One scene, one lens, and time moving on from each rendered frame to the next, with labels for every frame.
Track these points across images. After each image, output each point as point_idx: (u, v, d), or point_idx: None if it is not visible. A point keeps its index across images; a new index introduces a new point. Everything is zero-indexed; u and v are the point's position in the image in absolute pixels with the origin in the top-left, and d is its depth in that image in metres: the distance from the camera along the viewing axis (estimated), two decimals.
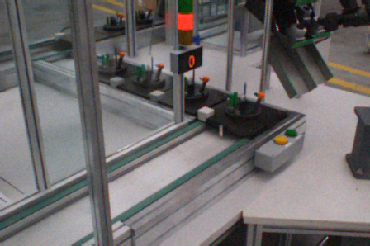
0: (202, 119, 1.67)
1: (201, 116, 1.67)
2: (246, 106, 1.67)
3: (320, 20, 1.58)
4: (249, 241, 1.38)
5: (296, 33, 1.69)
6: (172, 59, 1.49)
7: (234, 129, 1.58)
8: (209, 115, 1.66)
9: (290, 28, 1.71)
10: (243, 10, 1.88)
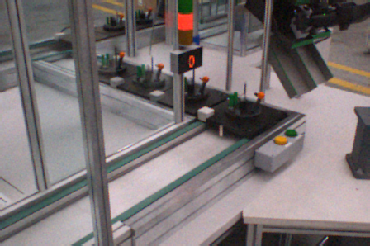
0: (202, 119, 1.67)
1: (201, 116, 1.67)
2: (246, 106, 1.67)
3: (295, 21, 1.67)
4: (249, 241, 1.38)
5: None
6: (172, 59, 1.49)
7: (234, 129, 1.58)
8: (209, 115, 1.66)
9: None
10: (243, 10, 1.88)
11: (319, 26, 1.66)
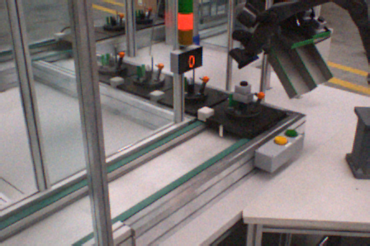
0: (202, 119, 1.67)
1: (201, 116, 1.67)
2: (246, 106, 1.67)
3: (239, 64, 1.61)
4: (249, 241, 1.38)
5: (243, 91, 1.62)
6: (172, 59, 1.49)
7: (234, 129, 1.58)
8: (209, 115, 1.66)
9: (234, 89, 1.65)
10: None
11: (255, 59, 1.58)
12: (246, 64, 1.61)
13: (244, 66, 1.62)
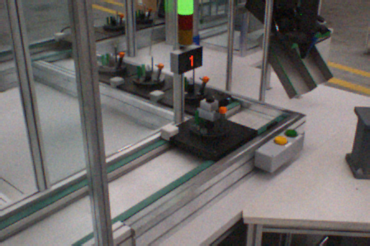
0: (166, 138, 1.54)
1: (164, 135, 1.53)
2: (213, 125, 1.54)
3: (301, 54, 1.49)
4: (249, 241, 1.38)
5: (209, 107, 1.49)
6: (172, 59, 1.49)
7: (198, 149, 1.45)
8: (173, 134, 1.53)
9: (201, 106, 1.51)
10: (243, 10, 1.88)
11: (315, 39, 1.46)
12: (308, 49, 1.48)
13: (306, 54, 1.49)
